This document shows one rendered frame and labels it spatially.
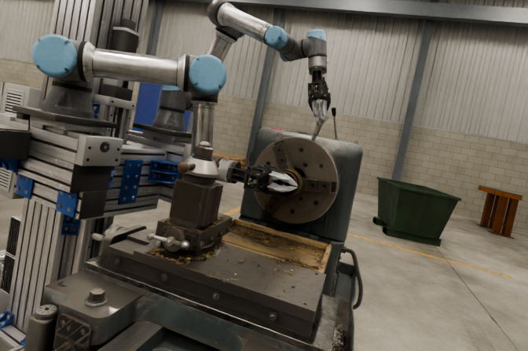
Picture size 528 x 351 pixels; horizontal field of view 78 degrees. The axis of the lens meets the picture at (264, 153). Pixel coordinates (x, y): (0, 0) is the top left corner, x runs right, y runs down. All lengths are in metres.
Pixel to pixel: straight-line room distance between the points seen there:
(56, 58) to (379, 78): 10.80
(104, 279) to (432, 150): 10.97
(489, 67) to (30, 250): 11.69
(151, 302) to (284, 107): 11.07
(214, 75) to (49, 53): 0.45
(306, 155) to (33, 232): 1.17
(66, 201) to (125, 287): 0.61
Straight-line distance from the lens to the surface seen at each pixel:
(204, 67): 1.04
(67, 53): 1.08
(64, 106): 1.23
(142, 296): 0.66
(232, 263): 0.66
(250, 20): 1.41
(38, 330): 0.66
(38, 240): 1.66
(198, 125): 1.19
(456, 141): 11.49
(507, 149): 11.87
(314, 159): 1.17
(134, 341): 0.62
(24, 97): 1.67
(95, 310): 0.61
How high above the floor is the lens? 1.22
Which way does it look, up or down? 3 degrees down
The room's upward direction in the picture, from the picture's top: 11 degrees clockwise
